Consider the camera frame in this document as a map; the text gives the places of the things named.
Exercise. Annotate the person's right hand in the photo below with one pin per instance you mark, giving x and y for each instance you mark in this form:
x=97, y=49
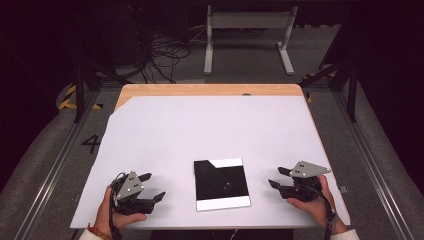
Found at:
x=315, y=209

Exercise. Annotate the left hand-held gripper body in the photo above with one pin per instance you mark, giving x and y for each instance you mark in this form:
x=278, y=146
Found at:
x=130, y=190

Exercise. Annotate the white metal desk frame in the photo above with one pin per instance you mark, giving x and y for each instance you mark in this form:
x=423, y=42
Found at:
x=248, y=20

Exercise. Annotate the yellow and black hazard tape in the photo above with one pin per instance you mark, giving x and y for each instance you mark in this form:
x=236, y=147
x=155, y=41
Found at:
x=68, y=96
x=310, y=98

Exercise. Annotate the aluminium floor rail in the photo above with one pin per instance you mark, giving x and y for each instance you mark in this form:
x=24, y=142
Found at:
x=373, y=166
x=55, y=166

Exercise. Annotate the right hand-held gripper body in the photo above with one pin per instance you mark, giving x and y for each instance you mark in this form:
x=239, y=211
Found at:
x=306, y=169

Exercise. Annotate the small grey table bracket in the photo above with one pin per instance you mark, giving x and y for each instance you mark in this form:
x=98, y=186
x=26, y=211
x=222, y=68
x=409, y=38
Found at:
x=343, y=189

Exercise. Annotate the black metal stand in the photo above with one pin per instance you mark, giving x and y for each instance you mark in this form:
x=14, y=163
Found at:
x=79, y=86
x=351, y=86

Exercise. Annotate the person's left hand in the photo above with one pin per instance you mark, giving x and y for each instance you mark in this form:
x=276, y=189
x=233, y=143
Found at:
x=125, y=220

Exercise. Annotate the white table cover sheet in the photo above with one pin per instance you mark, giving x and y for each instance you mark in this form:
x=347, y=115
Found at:
x=206, y=126

